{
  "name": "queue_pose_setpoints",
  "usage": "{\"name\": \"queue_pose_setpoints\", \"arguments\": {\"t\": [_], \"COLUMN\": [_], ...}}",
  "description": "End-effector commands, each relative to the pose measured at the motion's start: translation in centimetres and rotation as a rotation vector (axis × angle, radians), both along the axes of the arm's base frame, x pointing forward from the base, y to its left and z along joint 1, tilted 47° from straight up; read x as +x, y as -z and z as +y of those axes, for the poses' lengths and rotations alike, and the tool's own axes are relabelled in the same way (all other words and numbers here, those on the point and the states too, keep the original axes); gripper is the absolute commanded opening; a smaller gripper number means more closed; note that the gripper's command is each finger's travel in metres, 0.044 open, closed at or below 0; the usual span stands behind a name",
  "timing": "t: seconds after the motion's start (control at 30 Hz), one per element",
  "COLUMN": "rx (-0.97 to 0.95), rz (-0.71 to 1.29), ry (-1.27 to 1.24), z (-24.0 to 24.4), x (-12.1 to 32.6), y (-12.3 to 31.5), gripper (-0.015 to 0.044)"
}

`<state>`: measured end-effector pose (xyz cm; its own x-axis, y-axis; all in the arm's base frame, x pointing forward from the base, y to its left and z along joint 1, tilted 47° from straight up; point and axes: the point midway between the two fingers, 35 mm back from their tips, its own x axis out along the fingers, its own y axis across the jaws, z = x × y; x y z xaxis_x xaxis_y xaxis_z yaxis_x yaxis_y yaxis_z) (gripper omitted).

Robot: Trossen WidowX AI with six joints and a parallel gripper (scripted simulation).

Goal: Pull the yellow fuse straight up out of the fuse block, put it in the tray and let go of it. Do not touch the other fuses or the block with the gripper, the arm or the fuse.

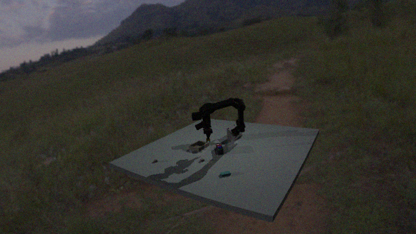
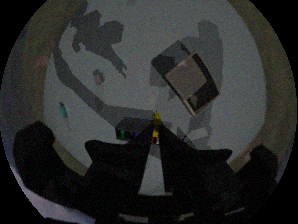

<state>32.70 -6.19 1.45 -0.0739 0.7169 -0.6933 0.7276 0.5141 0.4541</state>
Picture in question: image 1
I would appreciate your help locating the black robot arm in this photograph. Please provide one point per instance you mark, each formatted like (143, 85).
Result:
(209, 108)

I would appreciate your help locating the small teal block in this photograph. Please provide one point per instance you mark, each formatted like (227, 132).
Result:
(227, 173)

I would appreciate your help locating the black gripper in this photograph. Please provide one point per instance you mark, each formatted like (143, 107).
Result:
(207, 130)

